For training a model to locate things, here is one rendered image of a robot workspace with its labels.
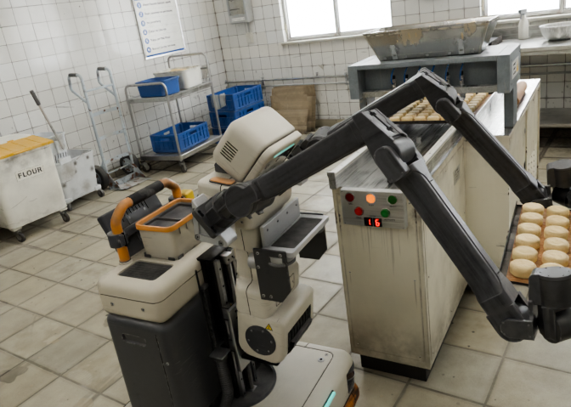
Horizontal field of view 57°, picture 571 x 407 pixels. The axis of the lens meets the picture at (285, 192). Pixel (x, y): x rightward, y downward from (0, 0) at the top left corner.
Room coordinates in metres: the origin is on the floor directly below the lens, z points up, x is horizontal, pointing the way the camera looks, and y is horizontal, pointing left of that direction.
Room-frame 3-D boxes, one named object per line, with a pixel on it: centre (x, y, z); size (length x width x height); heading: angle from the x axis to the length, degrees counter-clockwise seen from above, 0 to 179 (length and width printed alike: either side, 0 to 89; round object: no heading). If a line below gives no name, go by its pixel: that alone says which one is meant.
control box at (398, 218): (1.78, -0.31, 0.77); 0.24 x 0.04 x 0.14; 58
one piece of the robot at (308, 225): (1.40, 0.01, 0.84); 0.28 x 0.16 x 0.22; 150
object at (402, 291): (2.08, -0.50, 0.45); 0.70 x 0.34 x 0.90; 148
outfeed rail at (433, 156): (2.53, -0.95, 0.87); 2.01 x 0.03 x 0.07; 148
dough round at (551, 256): (0.98, -0.54, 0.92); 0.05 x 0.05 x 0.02
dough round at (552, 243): (1.03, -0.57, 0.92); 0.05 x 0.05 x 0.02
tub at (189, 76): (5.92, 0.96, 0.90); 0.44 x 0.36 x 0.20; 62
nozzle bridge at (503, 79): (2.51, -0.77, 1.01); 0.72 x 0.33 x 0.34; 58
